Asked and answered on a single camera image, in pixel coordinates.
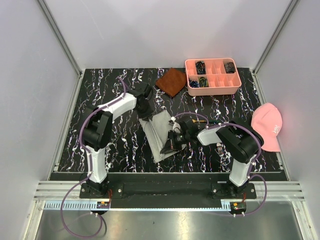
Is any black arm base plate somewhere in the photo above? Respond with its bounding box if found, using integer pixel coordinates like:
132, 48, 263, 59
79, 181, 257, 200

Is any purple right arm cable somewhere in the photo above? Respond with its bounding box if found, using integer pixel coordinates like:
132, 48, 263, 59
169, 112, 267, 217

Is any pink baseball cap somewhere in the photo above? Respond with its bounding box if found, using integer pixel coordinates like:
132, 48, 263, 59
251, 102, 283, 152

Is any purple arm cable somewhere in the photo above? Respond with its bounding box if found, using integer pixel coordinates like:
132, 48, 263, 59
169, 112, 267, 217
59, 76, 130, 238

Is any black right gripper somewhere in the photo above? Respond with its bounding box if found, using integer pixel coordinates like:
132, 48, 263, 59
161, 130, 190, 156

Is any pink compartment organizer tray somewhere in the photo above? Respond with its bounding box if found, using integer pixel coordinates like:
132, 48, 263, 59
185, 58, 242, 97

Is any aluminium frame rail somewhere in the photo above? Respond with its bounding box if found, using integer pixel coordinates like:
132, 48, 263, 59
34, 181, 305, 201

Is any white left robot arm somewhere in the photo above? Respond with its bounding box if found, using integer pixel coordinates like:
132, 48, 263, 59
79, 83, 153, 198

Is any blue patterned item in tray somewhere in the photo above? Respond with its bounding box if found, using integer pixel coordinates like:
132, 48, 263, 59
189, 79, 199, 88

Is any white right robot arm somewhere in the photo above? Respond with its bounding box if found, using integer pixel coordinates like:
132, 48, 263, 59
160, 118, 264, 199

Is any colourful item in tray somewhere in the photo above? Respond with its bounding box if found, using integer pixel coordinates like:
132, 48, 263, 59
198, 76, 209, 88

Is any grey cloth napkin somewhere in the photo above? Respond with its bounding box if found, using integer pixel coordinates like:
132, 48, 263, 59
139, 110, 180, 163

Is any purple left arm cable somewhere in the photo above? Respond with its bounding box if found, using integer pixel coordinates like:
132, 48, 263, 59
59, 76, 130, 238

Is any dark patterned item in tray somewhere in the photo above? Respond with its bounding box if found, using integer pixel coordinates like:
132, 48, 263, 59
223, 61, 236, 74

